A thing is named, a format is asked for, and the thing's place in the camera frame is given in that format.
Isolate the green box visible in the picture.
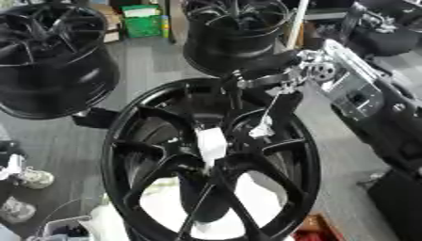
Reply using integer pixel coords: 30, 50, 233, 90
120, 4, 165, 40

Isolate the tan cardboard box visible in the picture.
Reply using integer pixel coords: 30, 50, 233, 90
89, 3, 124, 44

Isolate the red and brown box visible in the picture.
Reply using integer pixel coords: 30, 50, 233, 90
291, 213, 347, 241

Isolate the large black wheel rim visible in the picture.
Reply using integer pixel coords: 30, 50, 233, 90
0, 3, 122, 121

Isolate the white open box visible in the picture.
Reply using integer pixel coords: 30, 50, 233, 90
41, 215, 92, 241

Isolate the black spoked wheel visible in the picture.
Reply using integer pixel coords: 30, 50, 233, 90
100, 77, 323, 241

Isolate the black wheel stand block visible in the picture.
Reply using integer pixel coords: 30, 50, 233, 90
71, 106, 121, 130

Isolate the person's shoe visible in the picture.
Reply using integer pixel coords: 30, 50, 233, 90
0, 196, 39, 224
11, 166, 57, 190

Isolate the white pole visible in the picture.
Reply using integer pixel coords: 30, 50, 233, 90
284, 0, 312, 50

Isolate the white pin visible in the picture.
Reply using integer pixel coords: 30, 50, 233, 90
194, 126, 231, 169

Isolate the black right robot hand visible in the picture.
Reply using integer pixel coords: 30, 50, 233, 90
219, 51, 309, 140

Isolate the black equipment pile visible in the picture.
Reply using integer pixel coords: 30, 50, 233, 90
304, 0, 422, 58

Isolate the black case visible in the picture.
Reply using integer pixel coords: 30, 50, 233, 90
365, 169, 422, 241

